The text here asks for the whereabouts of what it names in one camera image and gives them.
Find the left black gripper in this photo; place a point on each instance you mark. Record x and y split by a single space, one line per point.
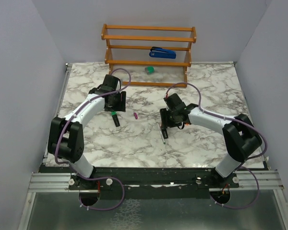
120 106

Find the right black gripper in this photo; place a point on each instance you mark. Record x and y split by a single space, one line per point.
165 122

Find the black green highlighter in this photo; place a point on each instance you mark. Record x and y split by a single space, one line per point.
115 119

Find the thin white green pen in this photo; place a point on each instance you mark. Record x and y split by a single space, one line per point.
161 134

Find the black orange highlighter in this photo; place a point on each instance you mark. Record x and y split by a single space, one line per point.
164 133

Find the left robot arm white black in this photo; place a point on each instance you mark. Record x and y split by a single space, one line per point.
66 137

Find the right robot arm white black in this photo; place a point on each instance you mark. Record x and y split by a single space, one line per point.
240 138

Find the green tape dispenser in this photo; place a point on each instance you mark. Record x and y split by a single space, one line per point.
149 70

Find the wooden shelf rack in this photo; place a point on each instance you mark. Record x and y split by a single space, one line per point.
183 54

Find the blue stapler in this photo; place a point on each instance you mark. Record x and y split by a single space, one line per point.
158 52

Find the black mounting base rail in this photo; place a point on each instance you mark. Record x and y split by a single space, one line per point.
152 183

